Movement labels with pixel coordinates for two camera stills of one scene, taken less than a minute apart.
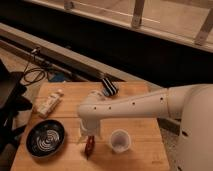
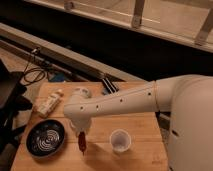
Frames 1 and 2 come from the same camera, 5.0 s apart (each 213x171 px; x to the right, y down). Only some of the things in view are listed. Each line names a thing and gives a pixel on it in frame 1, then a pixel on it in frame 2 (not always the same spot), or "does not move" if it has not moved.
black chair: [12, 102] does not move
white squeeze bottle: [45, 107] does not move
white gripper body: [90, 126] → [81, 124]
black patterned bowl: [44, 138] does not move
